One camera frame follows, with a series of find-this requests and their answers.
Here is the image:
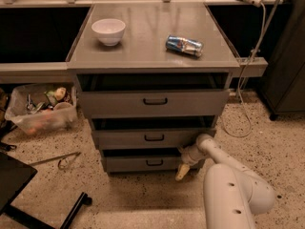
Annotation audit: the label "clear plastic storage bin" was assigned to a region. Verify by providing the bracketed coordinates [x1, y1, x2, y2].
[5, 83, 77, 135]

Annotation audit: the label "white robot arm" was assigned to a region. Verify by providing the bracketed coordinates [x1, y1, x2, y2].
[175, 134, 275, 229]

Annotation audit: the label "grey bottom drawer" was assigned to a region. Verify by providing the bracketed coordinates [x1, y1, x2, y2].
[102, 156, 182, 173]

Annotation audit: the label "grey middle drawer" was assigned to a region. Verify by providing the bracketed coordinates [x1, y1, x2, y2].
[91, 128, 216, 150]

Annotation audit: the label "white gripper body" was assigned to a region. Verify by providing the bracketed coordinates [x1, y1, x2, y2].
[181, 144, 205, 166]

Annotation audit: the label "white cable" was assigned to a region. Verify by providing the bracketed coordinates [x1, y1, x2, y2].
[220, 2, 267, 138]

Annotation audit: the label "white ceramic bowl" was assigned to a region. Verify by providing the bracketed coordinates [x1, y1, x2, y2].
[91, 18, 126, 46]

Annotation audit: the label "grey drawer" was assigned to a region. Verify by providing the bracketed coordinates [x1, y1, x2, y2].
[102, 156, 182, 173]
[78, 90, 229, 118]
[91, 128, 216, 150]

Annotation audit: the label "dark rolling cabinet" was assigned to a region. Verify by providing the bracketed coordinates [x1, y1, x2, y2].
[258, 0, 305, 120]

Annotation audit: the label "grey drawer cabinet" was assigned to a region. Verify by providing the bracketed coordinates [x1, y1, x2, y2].
[65, 2, 240, 177]

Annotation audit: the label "metal tongs on floor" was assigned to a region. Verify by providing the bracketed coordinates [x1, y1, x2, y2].
[30, 152, 81, 170]

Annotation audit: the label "black stand base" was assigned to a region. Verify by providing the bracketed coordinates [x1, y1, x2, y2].
[11, 154, 94, 229]

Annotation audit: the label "grey top drawer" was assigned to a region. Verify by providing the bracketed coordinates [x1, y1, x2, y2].
[78, 90, 229, 118]

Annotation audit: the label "crushed blue soda can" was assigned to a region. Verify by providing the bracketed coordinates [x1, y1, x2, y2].
[165, 35, 203, 57]

